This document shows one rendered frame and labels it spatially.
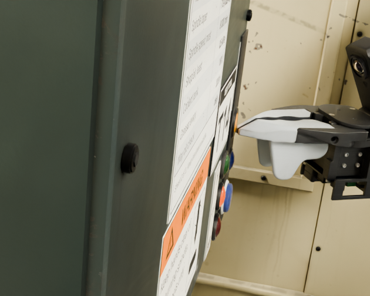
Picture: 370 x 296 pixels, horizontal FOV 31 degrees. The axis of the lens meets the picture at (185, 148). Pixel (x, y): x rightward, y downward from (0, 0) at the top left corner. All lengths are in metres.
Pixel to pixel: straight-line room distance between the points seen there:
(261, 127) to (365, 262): 0.89
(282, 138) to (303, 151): 0.03
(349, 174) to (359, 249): 0.79
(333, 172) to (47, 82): 0.50
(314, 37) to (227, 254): 0.52
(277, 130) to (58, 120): 0.44
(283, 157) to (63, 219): 0.44
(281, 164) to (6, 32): 0.47
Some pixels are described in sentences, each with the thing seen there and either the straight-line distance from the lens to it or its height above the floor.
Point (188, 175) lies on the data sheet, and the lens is 0.40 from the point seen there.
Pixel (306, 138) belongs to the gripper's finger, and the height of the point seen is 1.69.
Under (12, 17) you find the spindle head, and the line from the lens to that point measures 0.21.
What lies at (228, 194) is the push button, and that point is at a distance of 0.66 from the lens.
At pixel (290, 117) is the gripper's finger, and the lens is 0.67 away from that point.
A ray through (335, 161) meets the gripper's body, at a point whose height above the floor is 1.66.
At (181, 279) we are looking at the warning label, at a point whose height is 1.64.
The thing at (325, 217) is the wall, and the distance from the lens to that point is 1.45.
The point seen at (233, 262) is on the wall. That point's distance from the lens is 1.52.
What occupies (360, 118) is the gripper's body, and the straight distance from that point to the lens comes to 0.69.
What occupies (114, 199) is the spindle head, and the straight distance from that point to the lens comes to 0.23.
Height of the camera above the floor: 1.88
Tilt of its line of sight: 20 degrees down
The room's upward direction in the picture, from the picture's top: 6 degrees clockwise
